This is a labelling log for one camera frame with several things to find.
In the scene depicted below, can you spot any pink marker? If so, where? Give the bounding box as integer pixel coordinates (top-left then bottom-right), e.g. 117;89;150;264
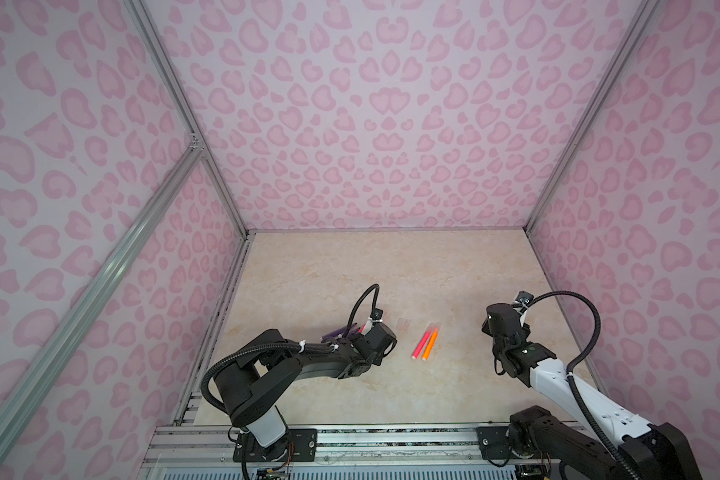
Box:
411;326;433;360

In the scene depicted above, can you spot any orange marker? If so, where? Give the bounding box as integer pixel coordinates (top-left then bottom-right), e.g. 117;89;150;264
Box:
421;325;440;361

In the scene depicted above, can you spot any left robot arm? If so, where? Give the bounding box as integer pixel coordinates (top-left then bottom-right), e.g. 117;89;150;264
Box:
200;321;397;449

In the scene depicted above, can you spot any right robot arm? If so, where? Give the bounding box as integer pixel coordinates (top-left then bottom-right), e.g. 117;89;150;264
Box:
482;302;702;479

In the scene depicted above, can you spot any lower purple marker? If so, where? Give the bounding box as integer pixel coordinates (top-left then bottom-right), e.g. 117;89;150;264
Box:
328;331;358;343

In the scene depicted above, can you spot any upper purple marker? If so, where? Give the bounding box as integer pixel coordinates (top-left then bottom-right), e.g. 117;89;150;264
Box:
321;323;361;342

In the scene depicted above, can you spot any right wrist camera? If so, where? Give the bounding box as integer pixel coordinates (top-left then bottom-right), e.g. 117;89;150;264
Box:
514;291;534;308

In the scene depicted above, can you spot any left black corrugated cable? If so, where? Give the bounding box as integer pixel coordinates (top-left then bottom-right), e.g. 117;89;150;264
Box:
343;283;382;337

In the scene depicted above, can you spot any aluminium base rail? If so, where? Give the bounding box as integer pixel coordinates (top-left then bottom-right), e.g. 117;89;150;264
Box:
136;422;667;480

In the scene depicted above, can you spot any right corner aluminium post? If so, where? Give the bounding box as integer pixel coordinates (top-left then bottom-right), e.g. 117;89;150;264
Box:
523;0;665;237

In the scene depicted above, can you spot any corner aluminium post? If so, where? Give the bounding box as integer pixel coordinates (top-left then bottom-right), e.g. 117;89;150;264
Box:
523;0;665;237
122;0;249;239

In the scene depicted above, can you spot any diagonal aluminium frame bar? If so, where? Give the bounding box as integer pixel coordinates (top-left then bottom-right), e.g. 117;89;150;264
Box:
0;147;203;466

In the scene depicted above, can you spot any left corner aluminium post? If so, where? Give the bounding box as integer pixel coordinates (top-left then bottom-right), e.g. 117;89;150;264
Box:
122;0;249;239

